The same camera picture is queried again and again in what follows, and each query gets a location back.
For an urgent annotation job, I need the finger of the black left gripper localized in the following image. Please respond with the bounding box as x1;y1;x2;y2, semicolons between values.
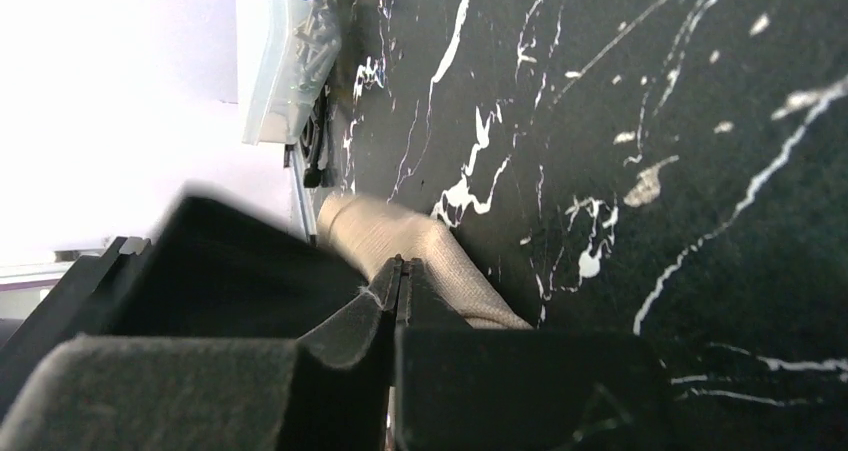
1;196;366;408

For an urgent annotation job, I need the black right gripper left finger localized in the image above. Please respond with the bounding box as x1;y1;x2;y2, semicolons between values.
1;258;402;450

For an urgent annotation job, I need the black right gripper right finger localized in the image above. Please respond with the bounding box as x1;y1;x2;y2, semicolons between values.
394;259;670;450

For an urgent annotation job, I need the beige cloth napkin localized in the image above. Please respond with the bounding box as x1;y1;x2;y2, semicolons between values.
317;193;532;330

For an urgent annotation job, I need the clear plastic box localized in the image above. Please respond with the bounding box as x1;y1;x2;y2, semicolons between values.
236;0;342;145

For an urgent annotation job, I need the black coiled cable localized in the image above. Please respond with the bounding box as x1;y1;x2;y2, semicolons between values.
299;83;339;190

